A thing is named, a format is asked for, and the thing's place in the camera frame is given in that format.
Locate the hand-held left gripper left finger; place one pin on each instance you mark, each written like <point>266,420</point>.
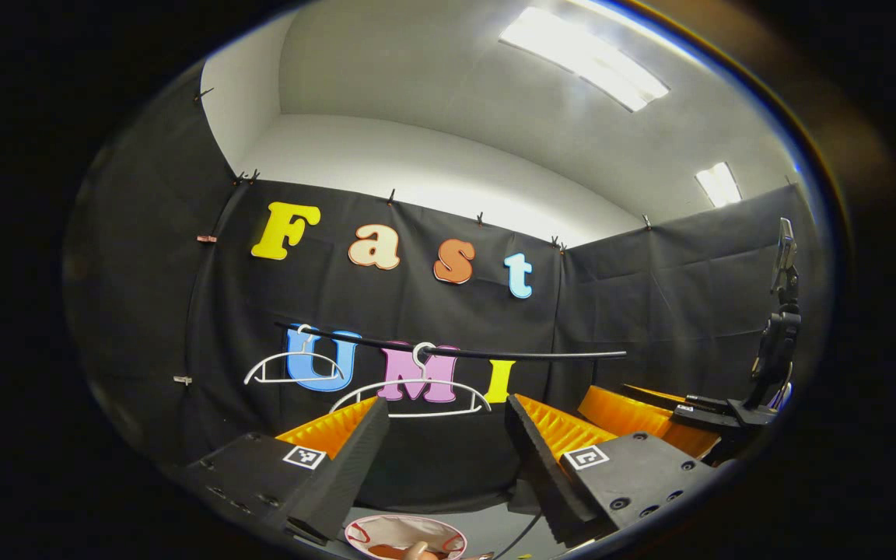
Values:
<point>351,474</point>

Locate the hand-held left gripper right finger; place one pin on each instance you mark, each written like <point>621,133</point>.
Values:
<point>545,474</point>

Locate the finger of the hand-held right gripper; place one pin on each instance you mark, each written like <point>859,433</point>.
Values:
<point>627,416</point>
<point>654,394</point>

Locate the white clothes hanger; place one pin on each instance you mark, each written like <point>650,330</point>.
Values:
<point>292,355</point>
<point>409,380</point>

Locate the black clothes rack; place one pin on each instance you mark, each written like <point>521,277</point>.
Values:
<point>533,355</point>

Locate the ceiling light panel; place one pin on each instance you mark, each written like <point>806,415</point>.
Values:
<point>719,184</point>
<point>584,58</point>

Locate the black backdrop cloth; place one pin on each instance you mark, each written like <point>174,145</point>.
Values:
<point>145,311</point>

